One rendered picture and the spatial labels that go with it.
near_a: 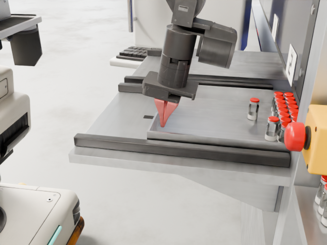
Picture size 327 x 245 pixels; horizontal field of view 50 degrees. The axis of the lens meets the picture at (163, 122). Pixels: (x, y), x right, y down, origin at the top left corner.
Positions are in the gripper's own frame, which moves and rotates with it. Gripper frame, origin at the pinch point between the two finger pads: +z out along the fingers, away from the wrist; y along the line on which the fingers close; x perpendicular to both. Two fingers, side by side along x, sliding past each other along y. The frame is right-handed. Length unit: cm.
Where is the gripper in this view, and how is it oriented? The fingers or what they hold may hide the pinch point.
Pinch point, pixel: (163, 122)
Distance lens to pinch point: 71.9
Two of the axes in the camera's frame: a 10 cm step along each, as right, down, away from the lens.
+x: 1.8, -4.6, 8.7
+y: 9.7, 2.4, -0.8
